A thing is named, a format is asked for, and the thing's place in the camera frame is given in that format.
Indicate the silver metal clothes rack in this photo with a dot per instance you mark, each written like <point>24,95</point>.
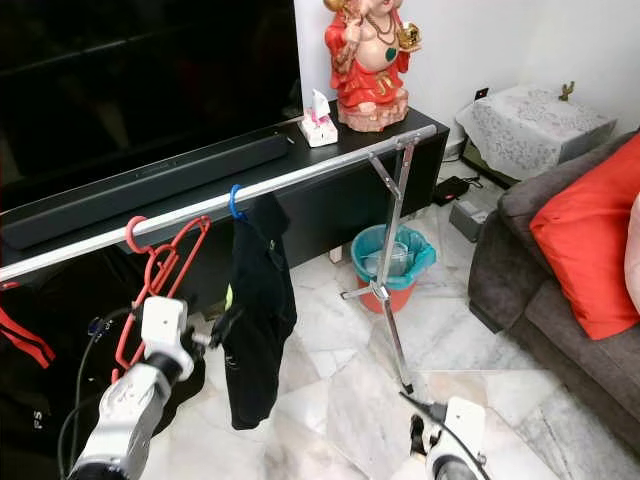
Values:
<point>310,170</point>

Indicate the red plastic hanger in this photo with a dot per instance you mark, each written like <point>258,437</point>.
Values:
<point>130,235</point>

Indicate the black jacket with red stripes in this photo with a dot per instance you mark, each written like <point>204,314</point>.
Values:
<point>30,400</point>

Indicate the blue plastic hanger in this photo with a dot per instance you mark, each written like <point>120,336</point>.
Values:
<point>233,202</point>

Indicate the pink cat face pillow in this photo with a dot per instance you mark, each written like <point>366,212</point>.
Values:
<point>633,250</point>

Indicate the red bucket with teal bag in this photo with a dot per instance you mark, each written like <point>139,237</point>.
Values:
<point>390,265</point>

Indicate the dark wall socket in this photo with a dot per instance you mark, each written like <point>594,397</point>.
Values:
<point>481,93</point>

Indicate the small cactus figure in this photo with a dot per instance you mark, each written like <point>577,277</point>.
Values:
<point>567,91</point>

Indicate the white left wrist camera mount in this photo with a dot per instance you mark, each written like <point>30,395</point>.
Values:
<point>165,330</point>

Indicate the grey fabric sofa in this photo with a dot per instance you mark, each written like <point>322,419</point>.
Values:
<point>520,270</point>

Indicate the grey box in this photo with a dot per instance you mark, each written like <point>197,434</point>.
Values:
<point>472,220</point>

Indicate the black flat screen television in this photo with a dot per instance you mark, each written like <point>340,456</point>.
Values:
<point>140,80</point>

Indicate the black TV cabinet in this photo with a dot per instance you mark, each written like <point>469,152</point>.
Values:
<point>340,210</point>

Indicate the white pink tissue box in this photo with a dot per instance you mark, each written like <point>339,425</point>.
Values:
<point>320,125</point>

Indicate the side table with lace cloth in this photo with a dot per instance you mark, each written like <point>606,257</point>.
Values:
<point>535,125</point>

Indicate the red and gold statue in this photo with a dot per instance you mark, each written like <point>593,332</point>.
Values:
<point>370,65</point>

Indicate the black soundbar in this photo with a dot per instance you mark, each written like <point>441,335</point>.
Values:
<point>150,185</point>

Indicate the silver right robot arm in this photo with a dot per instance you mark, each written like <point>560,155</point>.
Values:
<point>455,470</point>

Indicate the black garment with yellow logo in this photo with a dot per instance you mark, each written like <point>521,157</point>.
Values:
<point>260,320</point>

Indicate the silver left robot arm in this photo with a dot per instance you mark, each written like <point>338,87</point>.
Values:
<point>125,415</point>

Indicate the red cushion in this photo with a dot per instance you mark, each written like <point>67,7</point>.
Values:
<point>585,240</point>

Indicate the black power adapter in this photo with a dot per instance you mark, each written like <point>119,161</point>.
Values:
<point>450,190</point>

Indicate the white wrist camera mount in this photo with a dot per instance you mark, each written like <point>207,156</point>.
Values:
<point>165,330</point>
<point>463,425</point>

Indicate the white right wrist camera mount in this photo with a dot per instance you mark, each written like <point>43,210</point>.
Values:
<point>463,425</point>

